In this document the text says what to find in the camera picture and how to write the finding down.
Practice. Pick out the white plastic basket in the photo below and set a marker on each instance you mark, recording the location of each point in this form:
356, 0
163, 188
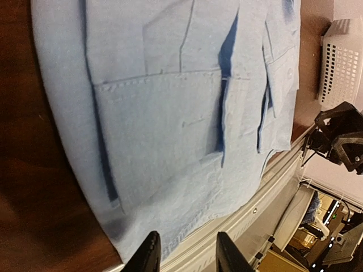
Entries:
341, 69

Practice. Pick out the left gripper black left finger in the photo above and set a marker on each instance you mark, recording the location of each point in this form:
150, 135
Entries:
147, 258

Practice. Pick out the aluminium front rail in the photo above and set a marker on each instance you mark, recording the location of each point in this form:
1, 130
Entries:
241, 215

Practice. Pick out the light blue long sleeve shirt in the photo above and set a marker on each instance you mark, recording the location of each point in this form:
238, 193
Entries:
168, 111

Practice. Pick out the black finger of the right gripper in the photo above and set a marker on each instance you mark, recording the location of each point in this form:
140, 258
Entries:
341, 131

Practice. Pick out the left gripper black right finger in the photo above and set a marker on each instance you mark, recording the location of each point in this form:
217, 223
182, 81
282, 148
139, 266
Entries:
228, 256

